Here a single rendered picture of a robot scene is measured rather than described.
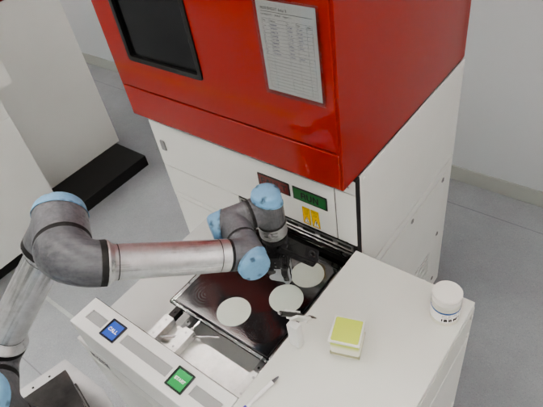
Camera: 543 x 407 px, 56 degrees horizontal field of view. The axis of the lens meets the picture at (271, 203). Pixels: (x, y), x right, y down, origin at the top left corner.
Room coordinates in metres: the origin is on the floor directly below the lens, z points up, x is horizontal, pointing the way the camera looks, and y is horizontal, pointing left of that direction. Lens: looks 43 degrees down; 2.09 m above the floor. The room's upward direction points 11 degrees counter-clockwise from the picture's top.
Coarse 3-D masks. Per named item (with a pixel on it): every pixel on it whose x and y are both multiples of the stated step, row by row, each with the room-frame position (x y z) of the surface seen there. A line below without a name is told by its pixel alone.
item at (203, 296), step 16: (224, 272) 1.03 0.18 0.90; (272, 272) 0.99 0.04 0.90; (192, 288) 0.99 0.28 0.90; (208, 288) 0.98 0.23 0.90; (224, 288) 0.96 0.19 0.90; (240, 288) 0.95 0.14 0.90; (256, 288) 0.94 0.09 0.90; (272, 288) 0.93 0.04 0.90; (304, 288) 0.91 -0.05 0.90; (320, 288) 0.90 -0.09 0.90; (192, 304) 0.93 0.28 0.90; (208, 304) 0.92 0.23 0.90; (256, 304) 0.89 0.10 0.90; (304, 304) 0.85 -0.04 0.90; (208, 320) 0.86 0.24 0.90; (256, 320) 0.83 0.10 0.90; (272, 320) 0.82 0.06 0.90; (288, 320) 0.81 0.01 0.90; (240, 336) 0.79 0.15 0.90; (256, 336) 0.78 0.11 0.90; (272, 336) 0.77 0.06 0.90
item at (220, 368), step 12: (192, 348) 0.80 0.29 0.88; (204, 348) 0.79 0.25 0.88; (192, 360) 0.76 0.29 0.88; (204, 360) 0.75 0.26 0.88; (216, 360) 0.75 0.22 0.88; (228, 360) 0.74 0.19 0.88; (204, 372) 0.72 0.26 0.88; (216, 372) 0.71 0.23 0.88; (228, 372) 0.70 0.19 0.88; (240, 372) 0.70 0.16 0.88; (228, 384) 0.67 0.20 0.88
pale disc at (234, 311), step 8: (224, 304) 0.91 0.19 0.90; (232, 304) 0.90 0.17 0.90; (240, 304) 0.90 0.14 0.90; (248, 304) 0.89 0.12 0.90; (224, 312) 0.88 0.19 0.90; (232, 312) 0.88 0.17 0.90; (240, 312) 0.87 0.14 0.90; (248, 312) 0.87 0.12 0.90; (224, 320) 0.85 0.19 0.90; (232, 320) 0.85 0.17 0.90; (240, 320) 0.84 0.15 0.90
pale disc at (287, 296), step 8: (280, 288) 0.92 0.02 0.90; (288, 288) 0.92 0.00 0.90; (296, 288) 0.91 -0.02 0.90; (272, 296) 0.90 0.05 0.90; (280, 296) 0.90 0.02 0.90; (288, 296) 0.89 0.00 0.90; (296, 296) 0.89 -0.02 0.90; (272, 304) 0.87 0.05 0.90; (280, 304) 0.87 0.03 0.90; (288, 304) 0.86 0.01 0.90; (296, 304) 0.86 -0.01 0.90
